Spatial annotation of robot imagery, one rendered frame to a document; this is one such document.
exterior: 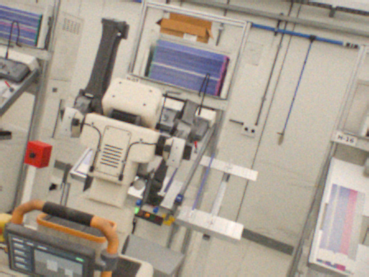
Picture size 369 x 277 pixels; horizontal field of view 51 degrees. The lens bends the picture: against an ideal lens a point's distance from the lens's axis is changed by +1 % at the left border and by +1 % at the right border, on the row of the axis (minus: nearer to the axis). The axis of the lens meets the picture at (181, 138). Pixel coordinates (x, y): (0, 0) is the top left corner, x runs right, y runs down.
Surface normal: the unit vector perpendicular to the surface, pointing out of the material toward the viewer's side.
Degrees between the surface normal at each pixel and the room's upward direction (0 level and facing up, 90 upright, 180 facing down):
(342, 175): 44
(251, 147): 90
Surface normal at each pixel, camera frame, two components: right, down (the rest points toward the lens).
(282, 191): -0.30, 0.07
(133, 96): 0.07, -0.55
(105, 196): -0.10, -0.01
